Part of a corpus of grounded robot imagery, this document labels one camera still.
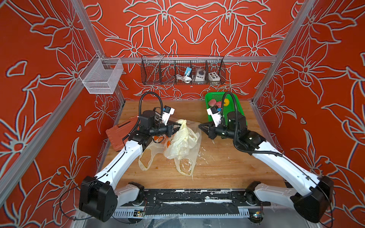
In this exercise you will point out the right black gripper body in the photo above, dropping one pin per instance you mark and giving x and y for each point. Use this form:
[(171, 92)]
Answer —
[(222, 132)]

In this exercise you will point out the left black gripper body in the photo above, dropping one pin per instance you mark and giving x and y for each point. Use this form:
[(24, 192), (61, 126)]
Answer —
[(168, 130)]

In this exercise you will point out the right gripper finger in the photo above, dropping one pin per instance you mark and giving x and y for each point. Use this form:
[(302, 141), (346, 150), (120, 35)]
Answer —
[(205, 129), (207, 125)]

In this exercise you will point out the yellow translucent plastic bag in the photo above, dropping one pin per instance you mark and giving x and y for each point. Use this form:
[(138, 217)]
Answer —
[(183, 150)]

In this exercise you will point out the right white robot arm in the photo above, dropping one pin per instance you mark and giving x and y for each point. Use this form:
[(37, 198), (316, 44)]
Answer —
[(310, 195)]

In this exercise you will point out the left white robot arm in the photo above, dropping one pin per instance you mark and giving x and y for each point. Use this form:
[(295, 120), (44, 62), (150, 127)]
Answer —
[(98, 195)]

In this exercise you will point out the orange-print plastic bag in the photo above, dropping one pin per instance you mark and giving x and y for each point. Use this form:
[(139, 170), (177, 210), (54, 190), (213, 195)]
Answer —
[(162, 139)]

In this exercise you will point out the pink peach top left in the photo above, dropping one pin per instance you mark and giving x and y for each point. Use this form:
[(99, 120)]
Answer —
[(212, 102)]

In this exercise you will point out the pink peach second row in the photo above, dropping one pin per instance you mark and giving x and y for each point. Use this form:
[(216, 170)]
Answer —
[(218, 105)]

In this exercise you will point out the yellow peach top right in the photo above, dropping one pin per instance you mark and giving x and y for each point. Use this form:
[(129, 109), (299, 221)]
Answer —
[(226, 102)]

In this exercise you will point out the grey controller device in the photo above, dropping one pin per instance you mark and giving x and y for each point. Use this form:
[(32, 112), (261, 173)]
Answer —
[(200, 75)]

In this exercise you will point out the white button box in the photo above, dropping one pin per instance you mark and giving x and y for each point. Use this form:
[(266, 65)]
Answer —
[(213, 77)]

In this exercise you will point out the blue white small box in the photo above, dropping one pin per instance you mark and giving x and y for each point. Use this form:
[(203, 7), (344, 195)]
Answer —
[(187, 72)]

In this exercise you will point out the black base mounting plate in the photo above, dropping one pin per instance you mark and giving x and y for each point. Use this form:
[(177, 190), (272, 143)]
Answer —
[(198, 202)]

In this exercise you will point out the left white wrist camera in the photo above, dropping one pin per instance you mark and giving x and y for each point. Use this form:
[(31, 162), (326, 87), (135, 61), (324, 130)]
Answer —
[(167, 112)]

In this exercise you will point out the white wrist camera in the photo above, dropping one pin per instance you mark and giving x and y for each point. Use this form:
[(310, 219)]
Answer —
[(167, 112), (215, 113)]

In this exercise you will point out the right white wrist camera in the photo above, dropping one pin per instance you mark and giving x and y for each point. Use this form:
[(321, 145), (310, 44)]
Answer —
[(215, 113)]

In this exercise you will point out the black wire wall basket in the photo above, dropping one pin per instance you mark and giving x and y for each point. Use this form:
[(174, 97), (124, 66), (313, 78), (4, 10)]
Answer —
[(169, 69)]

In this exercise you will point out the clear acrylic wall box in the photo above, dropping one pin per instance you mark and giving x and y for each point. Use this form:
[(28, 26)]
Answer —
[(97, 79)]

